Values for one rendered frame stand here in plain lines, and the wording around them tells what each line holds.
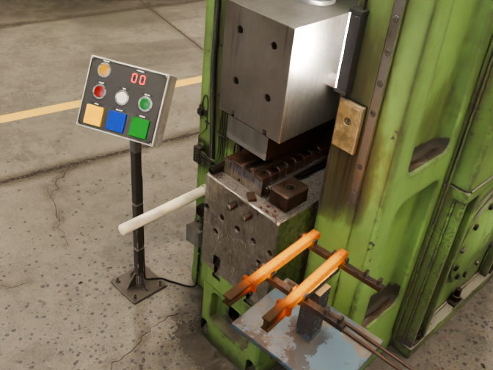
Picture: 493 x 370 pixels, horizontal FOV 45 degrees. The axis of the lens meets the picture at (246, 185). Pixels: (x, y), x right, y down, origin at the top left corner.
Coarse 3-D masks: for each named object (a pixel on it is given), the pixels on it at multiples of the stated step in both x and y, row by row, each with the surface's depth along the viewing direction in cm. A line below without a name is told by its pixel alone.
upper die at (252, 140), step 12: (228, 120) 213; (240, 120) 208; (228, 132) 215; (240, 132) 210; (252, 132) 205; (312, 132) 219; (324, 132) 225; (240, 144) 213; (252, 144) 208; (264, 144) 203; (276, 144) 206; (288, 144) 212; (300, 144) 217; (264, 156) 206
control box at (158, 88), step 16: (96, 64) 232; (112, 64) 230; (128, 64) 229; (96, 80) 232; (112, 80) 231; (128, 80) 229; (144, 80) 227; (160, 80) 225; (176, 80) 232; (96, 96) 233; (112, 96) 231; (128, 96) 229; (144, 96) 227; (160, 96) 226; (80, 112) 235; (128, 112) 230; (144, 112) 228; (160, 112) 226; (96, 128) 234; (128, 128) 230; (160, 128) 230; (144, 144) 229; (160, 144) 234
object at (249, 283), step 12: (300, 240) 188; (312, 240) 189; (288, 252) 183; (300, 252) 187; (276, 264) 178; (252, 276) 174; (264, 276) 175; (240, 288) 169; (252, 288) 171; (228, 300) 167
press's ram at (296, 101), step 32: (256, 0) 191; (288, 0) 194; (352, 0) 200; (224, 32) 197; (256, 32) 187; (288, 32) 177; (320, 32) 184; (224, 64) 203; (256, 64) 192; (288, 64) 181; (320, 64) 192; (224, 96) 209; (256, 96) 197; (288, 96) 189; (320, 96) 202; (256, 128) 203; (288, 128) 198
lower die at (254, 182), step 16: (320, 144) 234; (224, 160) 223; (240, 160) 220; (256, 160) 219; (272, 160) 220; (288, 160) 222; (240, 176) 220; (256, 176) 213; (272, 176) 214; (256, 192) 216
